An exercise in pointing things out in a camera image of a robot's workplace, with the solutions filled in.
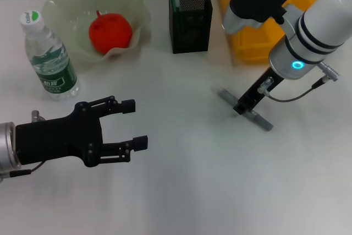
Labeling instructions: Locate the clear water bottle green label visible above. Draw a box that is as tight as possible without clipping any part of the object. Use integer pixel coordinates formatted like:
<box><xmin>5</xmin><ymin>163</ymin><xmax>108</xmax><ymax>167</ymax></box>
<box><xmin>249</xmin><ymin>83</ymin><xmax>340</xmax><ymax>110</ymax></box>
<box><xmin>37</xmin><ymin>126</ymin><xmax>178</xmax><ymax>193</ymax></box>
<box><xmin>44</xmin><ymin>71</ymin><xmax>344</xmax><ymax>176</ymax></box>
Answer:
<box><xmin>18</xmin><ymin>10</ymin><xmax>81</xmax><ymax>102</ymax></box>

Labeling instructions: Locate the yellow plastic storage bin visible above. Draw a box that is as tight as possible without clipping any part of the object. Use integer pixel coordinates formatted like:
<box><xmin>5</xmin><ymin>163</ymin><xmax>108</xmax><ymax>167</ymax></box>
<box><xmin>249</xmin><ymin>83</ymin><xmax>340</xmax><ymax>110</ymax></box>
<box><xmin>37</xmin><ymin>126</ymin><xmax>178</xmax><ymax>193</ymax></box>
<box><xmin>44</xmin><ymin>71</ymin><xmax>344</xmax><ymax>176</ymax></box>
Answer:
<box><xmin>219</xmin><ymin>0</ymin><xmax>317</xmax><ymax>64</ymax></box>

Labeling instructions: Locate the pale green glass fruit bowl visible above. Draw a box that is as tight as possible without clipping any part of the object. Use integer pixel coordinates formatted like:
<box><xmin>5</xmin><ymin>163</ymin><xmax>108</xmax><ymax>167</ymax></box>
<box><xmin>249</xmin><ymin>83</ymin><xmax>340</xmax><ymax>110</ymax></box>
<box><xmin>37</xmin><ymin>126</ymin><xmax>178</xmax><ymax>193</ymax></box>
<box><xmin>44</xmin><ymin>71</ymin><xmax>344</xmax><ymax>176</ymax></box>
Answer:
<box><xmin>41</xmin><ymin>0</ymin><xmax>152</xmax><ymax>65</ymax></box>

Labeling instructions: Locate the black mesh pen holder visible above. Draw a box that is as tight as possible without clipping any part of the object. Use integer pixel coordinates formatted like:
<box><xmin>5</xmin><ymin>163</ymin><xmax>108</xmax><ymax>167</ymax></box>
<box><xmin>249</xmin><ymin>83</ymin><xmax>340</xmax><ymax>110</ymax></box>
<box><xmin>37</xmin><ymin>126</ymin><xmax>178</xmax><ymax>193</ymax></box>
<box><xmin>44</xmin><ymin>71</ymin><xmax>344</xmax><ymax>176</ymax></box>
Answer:
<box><xmin>168</xmin><ymin>0</ymin><xmax>214</xmax><ymax>54</ymax></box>

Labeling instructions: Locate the gray marker pen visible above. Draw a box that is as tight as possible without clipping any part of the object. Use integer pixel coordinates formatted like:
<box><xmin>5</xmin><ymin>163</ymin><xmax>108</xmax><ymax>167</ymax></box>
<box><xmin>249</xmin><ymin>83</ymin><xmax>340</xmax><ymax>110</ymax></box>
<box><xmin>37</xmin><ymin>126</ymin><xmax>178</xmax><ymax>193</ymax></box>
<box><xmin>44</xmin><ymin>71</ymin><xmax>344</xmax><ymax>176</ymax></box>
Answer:
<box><xmin>218</xmin><ymin>87</ymin><xmax>274</xmax><ymax>132</ymax></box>

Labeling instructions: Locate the left gripper cable with connector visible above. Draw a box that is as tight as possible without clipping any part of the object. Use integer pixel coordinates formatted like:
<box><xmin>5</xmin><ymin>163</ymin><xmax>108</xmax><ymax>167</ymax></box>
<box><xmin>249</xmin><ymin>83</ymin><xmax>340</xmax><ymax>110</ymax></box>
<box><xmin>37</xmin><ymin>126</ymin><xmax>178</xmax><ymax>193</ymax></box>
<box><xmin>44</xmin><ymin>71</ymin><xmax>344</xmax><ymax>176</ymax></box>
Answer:
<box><xmin>0</xmin><ymin>110</ymin><xmax>46</xmax><ymax>178</ymax></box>

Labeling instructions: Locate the right gripper cable with connector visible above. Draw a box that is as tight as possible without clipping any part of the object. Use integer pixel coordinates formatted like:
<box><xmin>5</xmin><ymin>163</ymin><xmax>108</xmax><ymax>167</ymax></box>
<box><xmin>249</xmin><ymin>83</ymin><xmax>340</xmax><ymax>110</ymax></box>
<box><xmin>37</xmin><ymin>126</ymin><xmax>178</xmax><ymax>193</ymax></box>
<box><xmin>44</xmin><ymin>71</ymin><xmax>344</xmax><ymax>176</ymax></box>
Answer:
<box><xmin>257</xmin><ymin>61</ymin><xmax>340</xmax><ymax>102</ymax></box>

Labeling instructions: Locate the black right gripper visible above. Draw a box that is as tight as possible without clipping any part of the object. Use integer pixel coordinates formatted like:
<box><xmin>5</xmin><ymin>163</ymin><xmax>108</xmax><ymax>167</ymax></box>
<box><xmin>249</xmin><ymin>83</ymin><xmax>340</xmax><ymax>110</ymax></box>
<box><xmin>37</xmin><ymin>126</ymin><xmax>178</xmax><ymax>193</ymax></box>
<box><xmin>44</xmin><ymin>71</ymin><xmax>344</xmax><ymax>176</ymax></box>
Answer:
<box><xmin>233</xmin><ymin>68</ymin><xmax>285</xmax><ymax>116</ymax></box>

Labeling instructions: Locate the gripper cable with connector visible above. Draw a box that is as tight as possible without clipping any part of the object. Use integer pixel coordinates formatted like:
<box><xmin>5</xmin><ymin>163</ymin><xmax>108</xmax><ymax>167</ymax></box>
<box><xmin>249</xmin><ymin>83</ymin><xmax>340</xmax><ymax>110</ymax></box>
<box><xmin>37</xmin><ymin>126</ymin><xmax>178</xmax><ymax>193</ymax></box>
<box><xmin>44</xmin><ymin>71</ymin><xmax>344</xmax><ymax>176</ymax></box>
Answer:
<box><xmin>257</xmin><ymin>61</ymin><xmax>340</xmax><ymax>102</ymax></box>
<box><xmin>0</xmin><ymin>110</ymin><xmax>46</xmax><ymax>178</ymax></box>

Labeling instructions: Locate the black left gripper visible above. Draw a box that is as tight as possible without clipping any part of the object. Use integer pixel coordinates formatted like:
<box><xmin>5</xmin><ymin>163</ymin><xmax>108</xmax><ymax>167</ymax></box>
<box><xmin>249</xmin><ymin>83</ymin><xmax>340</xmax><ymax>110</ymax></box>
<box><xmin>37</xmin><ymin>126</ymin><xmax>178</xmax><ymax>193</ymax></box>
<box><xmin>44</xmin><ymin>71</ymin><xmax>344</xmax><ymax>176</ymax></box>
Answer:
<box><xmin>15</xmin><ymin>95</ymin><xmax>149</xmax><ymax>168</ymax></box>

